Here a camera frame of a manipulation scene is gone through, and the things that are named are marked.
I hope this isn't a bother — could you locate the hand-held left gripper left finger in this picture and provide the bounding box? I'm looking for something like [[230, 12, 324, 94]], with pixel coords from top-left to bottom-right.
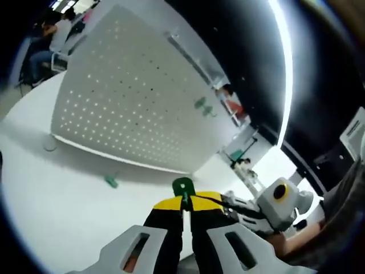
[[65, 195, 185, 274]]

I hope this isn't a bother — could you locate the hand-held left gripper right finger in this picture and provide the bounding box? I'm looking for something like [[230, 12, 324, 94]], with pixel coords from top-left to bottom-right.
[[186, 191, 317, 274]]

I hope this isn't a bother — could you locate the white perforated mounting plate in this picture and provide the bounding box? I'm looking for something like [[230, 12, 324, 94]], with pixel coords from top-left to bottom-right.
[[42, 4, 229, 175]]

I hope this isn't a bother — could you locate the green stand with black pole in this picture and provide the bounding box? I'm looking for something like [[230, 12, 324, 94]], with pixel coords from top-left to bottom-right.
[[230, 136, 259, 160]]

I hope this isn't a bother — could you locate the person's dark clothing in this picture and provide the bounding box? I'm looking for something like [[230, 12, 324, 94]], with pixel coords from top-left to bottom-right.
[[285, 159, 365, 269]]

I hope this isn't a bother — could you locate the red object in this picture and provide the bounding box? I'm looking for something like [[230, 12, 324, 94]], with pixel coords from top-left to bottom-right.
[[228, 99, 245, 115]]

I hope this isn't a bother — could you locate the white light strip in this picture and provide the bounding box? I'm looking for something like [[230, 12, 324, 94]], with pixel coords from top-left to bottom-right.
[[267, 0, 294, 146]]

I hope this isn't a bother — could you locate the white office chair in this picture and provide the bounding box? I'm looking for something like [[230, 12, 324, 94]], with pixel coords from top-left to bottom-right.
[[51, 34, 86, 72]]

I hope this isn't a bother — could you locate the white desk partition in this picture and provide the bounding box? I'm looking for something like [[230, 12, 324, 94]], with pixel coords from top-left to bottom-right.
[[68, 0, 252, 132]]

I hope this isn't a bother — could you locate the grey metal rail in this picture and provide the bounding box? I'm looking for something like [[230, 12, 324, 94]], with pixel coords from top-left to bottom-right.
[[164, 27, 226, 86]]

